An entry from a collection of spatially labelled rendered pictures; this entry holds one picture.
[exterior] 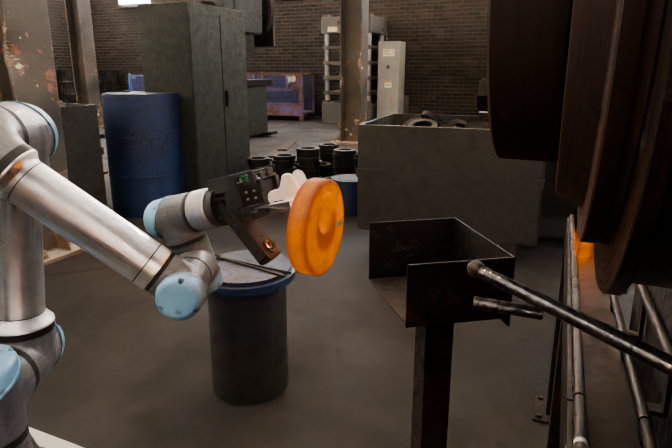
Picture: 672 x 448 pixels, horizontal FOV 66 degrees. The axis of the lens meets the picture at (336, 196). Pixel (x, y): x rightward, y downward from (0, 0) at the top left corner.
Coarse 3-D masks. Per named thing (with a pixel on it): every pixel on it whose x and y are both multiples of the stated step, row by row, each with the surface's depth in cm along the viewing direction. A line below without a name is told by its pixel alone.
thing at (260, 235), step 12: (228, 216) 88; (240, 228) 88; (252, 228) 89; (264, 228) 91; (252, 240) 87; (264, 240) 89; (252, 252) 88; (264, 252) 87; (276, 252) 89; (264, 264) 88
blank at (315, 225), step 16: (304, 192) 79; (320, 192) 80; (336, 192) 86; (304, 208) 77; (320, 208) 87; (336, 208) 87; (288, 224) 78; (304, 224) 77; (320, 224) 86; (336, 224) 88; (288, 240) 78; (304, 240) 77; (320, 240) 82; (336, 240) 88; (304, 256) 78; (320, 256) 83; (304, 272) 82; (320, 272) 83
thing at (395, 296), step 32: (384, 224) 115; (416, 224) 117; (448, 224) 118; (384, 256) 117; (416, 256) 118; (448, 256) 120; (480, 256) 106; (512, 256) 94; (384, 288) 111; (416, 288) 91; (448, 288) 92; (480, 288) 93; (416, 320) 92; (448, 320) 94; (480, 320) 95; (416, 352) 109; (448, 352) 105; (416, 384) 110; (448, 384) 107; (416, 416) 111
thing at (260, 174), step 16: (224, 176) 88; (240, 176) 88; (256, 176) 86; (272, 176) 89; (208, 192) 90; (224, 192) 89; (240, 192) 86; (256, 192) 85; (208, 208) 89; (224, 208) 90; (240, 208) 87; (224, 224) 91
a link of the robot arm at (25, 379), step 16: (0, 352) 87; (16, 352) 91; (0, 368) 83; (16, 368) 86; (32, 368) 92; (0, 384) 82; (16, 384) 86; (32, 384) 91; (0, 400) 83; (16, 400) 86; (0, 416) 83; (16, 416) 86; (0, 432) 83; (16, 432) 86
